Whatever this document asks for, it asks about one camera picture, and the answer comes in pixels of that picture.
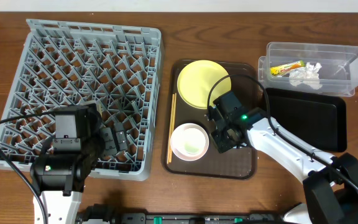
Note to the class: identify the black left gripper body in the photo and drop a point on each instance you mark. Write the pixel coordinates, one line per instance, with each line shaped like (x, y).
(113, 140)

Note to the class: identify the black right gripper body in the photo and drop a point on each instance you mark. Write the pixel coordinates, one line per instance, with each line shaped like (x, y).
(221, 125)

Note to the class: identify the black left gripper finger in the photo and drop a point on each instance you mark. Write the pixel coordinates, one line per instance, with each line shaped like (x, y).
(109, 138)
(120, 137)

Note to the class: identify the green orange snack wrapper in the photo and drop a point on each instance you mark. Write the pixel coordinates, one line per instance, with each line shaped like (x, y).
(284, 69)

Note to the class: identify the white tissue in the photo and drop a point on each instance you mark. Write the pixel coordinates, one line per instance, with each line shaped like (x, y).
(307, 75)

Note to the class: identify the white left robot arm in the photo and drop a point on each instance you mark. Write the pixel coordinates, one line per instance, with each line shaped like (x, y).
(68, 157)

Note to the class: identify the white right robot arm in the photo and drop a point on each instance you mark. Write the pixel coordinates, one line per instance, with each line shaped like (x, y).
(330, 183)

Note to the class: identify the pink bowl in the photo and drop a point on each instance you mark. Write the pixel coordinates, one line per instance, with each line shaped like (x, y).
(189, 142)

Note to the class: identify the brown serving tray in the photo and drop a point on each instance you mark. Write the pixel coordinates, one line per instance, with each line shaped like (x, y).
(234, 164)

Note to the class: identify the yellow round plate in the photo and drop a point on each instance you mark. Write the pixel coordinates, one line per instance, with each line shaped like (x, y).
(197, 79)

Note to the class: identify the wooden chopstick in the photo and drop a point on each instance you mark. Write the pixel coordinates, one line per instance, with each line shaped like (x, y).
(172, 116)
(173, 126)

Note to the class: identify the grey dish rack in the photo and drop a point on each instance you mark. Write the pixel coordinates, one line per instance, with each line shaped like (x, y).
(70, 63)

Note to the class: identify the black rectangular tray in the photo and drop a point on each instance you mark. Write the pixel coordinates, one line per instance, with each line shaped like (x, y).
(319, 120)

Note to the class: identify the clear plastic bin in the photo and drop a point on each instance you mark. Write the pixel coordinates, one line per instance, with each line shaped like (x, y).
(338, 75)

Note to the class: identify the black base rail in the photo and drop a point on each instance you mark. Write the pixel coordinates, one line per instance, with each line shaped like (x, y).
(107, 214)

